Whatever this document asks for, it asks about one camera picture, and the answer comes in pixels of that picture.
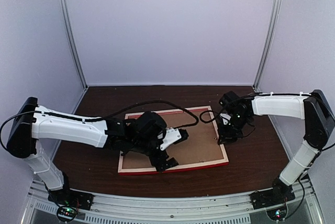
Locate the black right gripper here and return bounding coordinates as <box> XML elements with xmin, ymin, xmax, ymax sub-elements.
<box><xmin>217</xmin><ymin>113</ymin><xmax>251</xmax><ymax>144</ymax></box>

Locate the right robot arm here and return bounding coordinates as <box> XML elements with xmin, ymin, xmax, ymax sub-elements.
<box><xmin>218</xmin><ymin>89</ymin><xmax>334</xmax><ymax>204</ymax></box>

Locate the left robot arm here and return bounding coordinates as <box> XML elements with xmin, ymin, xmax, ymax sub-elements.
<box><xmin>4</xmin><ymin>97</ymin><xmax>188</xmax><ymax>205</ymax></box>

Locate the right circuit board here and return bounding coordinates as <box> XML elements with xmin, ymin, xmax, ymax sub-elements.
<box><xmin>266</xmin><ymin>207</ymin><xmax>288</xmax><ymax>222</ymax></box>

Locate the circuit board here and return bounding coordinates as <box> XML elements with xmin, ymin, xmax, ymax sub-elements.
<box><xmin>266</xmin><ymin>207</ymin><xmax>288</xmax><ymax>222</ymax></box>
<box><xmin>56</xmin><ymin>206</ymin><xmax>78</xmax><ymax>222</ymax></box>

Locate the left circuit board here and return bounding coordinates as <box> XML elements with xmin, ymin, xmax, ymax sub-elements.
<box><xmin>56</xmin><ymin>206</ymin><xmax>78</xmax><ymax>222</ymax></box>

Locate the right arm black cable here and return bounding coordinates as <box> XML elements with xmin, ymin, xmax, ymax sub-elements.
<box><xmin>199</xmin><ymin>110</ymin><xmax>223</xmax><ymax>124</ymax></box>

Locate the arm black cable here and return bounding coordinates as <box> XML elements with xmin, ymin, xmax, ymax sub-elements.
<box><xmin>0</xmin><ymin>99</ymin><xmax>199</xmax><ymax>151</ymax></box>
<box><xmin>199</xmin><ymin>110</ymin><xmax>223</xmax><ymax>124</ymax></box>

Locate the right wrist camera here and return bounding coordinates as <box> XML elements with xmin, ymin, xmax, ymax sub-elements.
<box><xmin>219</xmin><ymin>91</ymin><xmax>240</xmax><ymax>107</ymax></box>

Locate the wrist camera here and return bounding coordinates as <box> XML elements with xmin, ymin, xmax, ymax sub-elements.
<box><xmin>136</xmin><ymin>111</ymin><xmax>167</xmax><ymax>139</ymax></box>
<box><xmin>219</xmin><ymin>91</ymin><xmax>240</xmax><ymax>107</ymax></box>

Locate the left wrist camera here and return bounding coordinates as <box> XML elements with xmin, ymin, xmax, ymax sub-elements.
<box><xmin>136</xmin><ymin>111</ymin><xmax>167</xmax><ymax>139</ymax></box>

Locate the aluminium front rail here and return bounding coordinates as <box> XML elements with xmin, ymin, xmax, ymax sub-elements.
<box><xmin>22</xmin><ymin>174</ymin><xmax>321</xmax><ymax>224</ymax></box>

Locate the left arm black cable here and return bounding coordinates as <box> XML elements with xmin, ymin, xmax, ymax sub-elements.
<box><xmin>0</xmin><ymin>99</ymin><xmax>199</xmax><ymax>151</ymax></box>

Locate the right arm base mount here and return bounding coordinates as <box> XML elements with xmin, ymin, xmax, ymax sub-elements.
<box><xmin>250</xmin><ymin>178</ymin><xmax>295</xmax><ymax>209</ymax></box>

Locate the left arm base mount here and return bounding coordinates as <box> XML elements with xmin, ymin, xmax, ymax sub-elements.
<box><xmin>46</xmin><ymin>182</ymin><xmax>94</xmax><ymax>210</ymax></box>

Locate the right aluminium corner post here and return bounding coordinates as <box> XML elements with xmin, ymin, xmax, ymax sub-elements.
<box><xmin>253</xmin><ymin>0</ymin><xmax>282</xmax><ymax>92</ymax></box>

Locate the aluminium corner post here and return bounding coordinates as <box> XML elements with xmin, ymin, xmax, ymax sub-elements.
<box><xmin>60</xmin><ymin>0</ymin><xmax>88</xmax><ymax>89</ymax></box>
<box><xmin>253</xmin><ymin>0</ymin><xmax>282</xmax><ymax>92</ymax></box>

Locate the left aluminium corner post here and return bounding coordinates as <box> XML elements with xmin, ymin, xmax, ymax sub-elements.
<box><xmin>60</xmin><ymin>0</ymin><xmax>88</xmax><ymax>89</ymax></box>

